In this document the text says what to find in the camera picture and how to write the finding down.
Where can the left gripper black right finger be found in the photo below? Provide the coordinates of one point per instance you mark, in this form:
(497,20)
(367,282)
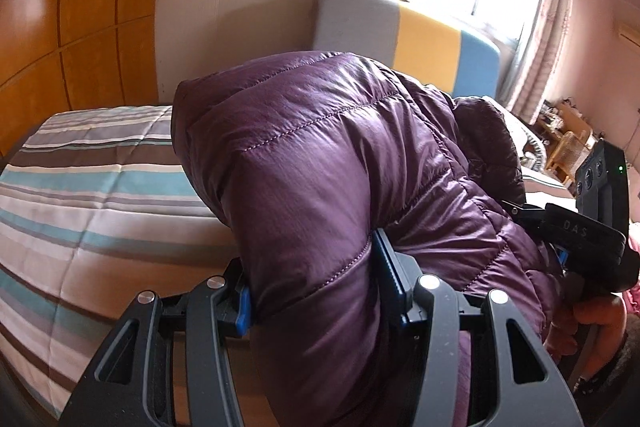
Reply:
(397,275)

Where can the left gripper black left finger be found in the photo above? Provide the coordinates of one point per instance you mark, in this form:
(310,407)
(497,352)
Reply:
(235,309)

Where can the purple quilted puffer jacket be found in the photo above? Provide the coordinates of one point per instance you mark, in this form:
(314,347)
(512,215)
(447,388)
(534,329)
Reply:
(303,155)

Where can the right hand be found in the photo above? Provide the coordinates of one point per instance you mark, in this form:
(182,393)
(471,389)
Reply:
(585,336)

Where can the white pillow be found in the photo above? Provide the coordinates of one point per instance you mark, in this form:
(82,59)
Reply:
(531,151)

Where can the wooden side table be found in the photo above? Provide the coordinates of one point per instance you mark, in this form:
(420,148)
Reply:
(560,117)

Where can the striped bed sheet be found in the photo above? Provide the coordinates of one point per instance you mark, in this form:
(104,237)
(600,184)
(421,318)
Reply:
(95,207)

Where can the grey yellow blue headboard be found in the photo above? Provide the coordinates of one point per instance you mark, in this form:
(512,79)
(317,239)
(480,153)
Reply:
(454,60)

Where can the orange wooden wardrobe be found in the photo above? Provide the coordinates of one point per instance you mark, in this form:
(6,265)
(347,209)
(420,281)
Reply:
(60,55)

